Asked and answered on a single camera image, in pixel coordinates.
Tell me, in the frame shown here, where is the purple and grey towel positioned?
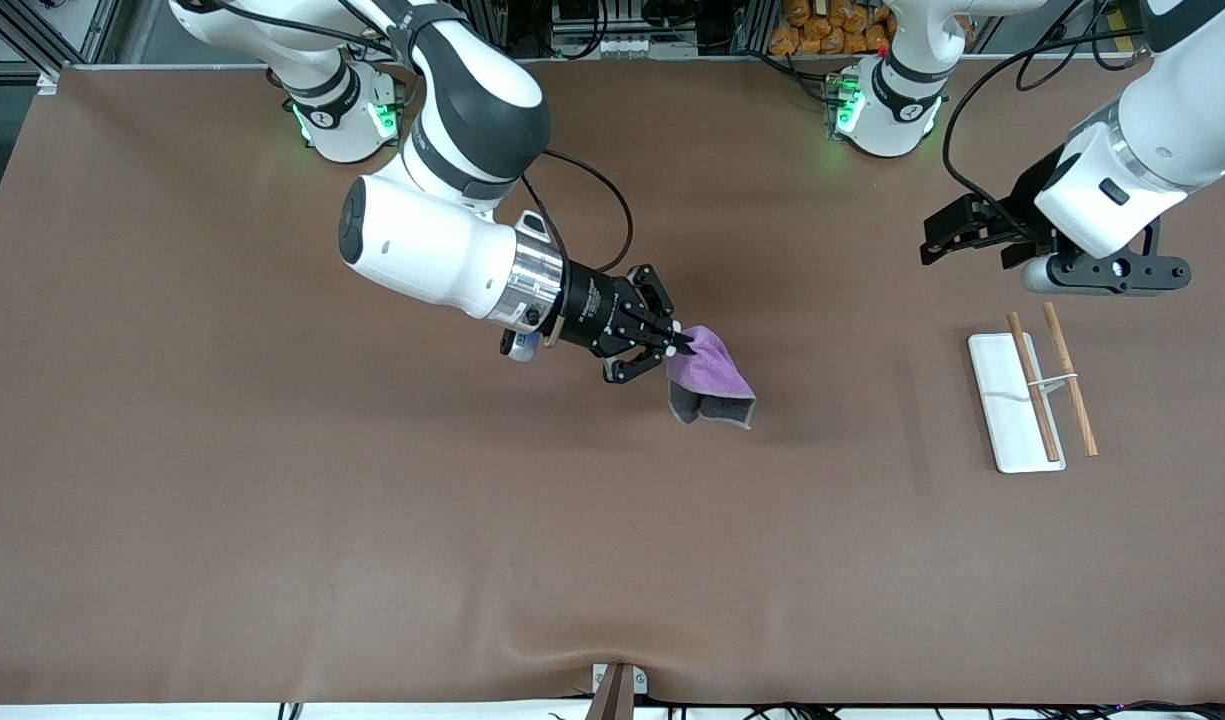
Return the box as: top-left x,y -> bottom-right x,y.
665,325 -> 758,431

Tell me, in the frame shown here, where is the white rack with wooden bars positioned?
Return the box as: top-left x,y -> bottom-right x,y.
967,302 -> 1100,474

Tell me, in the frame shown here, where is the brown table cover mat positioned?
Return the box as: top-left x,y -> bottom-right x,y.
0,55 -> 1225,707

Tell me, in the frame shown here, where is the bag of orange items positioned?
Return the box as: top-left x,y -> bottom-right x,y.
769,0 -> 895,57

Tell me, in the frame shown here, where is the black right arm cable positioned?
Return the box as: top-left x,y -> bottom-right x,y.
172,0 -> 636,277

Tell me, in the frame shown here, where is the aluminium frame post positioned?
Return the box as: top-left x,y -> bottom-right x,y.
0,0 -> 125,69
732,0 -> 779,53

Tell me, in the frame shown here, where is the grey mounting bracket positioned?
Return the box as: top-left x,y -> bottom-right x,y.
586,662 -> 650,720

